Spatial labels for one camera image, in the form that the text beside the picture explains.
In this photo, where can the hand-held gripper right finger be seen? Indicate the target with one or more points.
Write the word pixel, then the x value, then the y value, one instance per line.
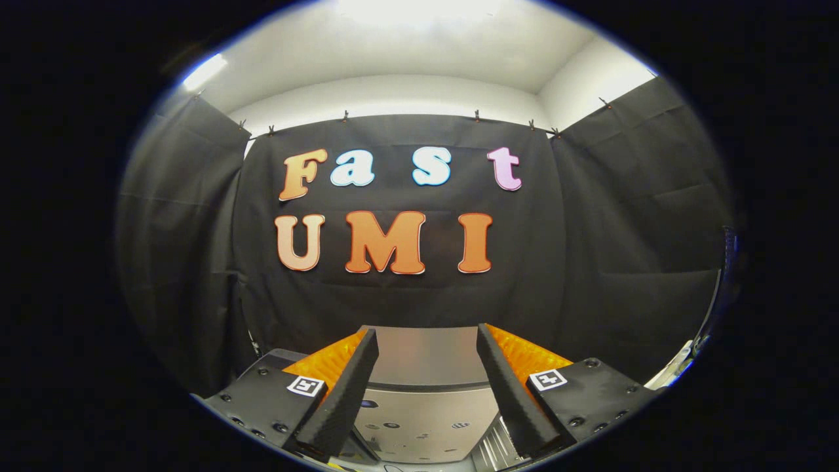
pixel 508 393

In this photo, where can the ceiling light strip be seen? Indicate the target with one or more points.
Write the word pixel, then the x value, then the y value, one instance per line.
pixel 204 72

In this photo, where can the black backdrop cloth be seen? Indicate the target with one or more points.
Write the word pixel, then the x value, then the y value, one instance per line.
pixel 603 229

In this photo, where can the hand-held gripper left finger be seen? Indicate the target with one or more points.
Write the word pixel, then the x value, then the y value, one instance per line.
pixel 351 393

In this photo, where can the white object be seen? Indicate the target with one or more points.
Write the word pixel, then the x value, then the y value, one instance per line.
pixel 675 370

